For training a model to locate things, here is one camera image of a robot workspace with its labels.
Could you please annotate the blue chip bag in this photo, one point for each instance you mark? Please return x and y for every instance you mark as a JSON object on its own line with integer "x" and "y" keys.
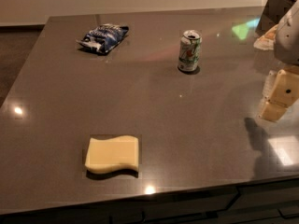
{"x": 104, "y": 38}

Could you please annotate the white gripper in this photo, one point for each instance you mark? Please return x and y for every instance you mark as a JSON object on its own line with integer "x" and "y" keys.
{"x": 288, "y": 37}

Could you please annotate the green white 7up can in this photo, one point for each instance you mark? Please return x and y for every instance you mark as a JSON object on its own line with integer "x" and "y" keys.
{"x": 189, "y": 53}

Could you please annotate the yellow sponge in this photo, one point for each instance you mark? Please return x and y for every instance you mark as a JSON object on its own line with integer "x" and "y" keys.
{"x": 113, "y": 154}

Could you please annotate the snack bag at edge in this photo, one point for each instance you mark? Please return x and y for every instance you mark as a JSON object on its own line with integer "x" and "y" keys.
{"x": 266, "y": 41}

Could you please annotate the dark box with snacks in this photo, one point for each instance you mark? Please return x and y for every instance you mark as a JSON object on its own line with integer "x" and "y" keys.
{"x": 273, "y": 11}

